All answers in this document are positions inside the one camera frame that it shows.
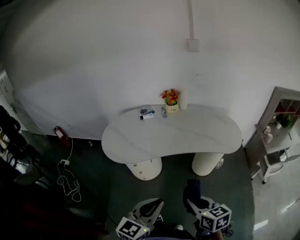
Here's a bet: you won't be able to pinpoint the blue patterned flat packet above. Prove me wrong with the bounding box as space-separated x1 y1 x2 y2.
138 105 156 116

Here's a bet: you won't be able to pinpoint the black office chair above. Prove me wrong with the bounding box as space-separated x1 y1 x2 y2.
0 105 30 166

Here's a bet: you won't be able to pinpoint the small green potted plant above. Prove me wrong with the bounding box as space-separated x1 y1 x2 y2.
276 114 294 129

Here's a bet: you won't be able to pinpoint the person's black trousers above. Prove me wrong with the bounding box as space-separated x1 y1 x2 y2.
150 221 196 240

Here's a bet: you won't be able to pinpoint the grey chair with white legs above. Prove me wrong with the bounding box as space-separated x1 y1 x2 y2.
250 145 300 185

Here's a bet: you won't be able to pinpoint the colourful flowers in cream pot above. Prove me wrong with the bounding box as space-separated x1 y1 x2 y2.
160 88 181 113

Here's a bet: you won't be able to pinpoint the white ribbed vase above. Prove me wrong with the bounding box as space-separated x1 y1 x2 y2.
180 88 189 110

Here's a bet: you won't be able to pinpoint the white power cable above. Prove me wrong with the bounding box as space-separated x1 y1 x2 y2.
57 138 82 203

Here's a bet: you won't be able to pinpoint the grey wooden shelf unit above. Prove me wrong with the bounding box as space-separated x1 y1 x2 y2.
243 86 300 170

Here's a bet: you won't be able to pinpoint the dark blue cloth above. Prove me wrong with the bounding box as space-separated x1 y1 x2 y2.
183 179 209 213

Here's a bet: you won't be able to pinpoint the red fire extinguisher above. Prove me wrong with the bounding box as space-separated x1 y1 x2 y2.
52 126 71 149

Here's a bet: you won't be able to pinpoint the white kidney-shaped table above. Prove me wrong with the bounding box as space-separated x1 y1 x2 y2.
101 104 243 181

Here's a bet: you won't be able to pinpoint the white wall conduit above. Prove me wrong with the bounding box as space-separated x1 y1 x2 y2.
187 0 195 39

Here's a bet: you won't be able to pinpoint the white wall switch box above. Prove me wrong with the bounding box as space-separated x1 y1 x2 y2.
186 38 200 52

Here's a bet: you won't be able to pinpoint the grey shell chair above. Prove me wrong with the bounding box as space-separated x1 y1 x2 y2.
13 161 53 189

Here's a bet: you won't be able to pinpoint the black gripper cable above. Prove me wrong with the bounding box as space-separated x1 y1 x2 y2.
224 222 234 237

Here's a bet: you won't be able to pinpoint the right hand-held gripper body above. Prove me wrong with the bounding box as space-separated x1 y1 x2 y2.
195 204 233 236

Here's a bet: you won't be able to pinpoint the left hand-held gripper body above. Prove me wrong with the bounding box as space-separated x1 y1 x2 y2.
116 212 155 240

